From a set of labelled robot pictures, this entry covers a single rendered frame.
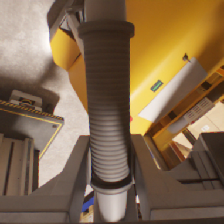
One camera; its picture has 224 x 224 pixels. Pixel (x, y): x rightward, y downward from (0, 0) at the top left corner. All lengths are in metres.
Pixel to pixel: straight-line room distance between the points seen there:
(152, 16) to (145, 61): 0.21
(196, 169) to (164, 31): 0.61
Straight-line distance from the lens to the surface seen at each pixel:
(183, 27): 0.74
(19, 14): 1.46
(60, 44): 1.14
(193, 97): 1.18
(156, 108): 0.86
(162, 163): 0.91
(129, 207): 0.18
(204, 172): 0.23
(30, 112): 1.45
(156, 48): 0.73
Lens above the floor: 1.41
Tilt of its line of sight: 44 degrees down
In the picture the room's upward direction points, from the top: 156 degrees clockwise
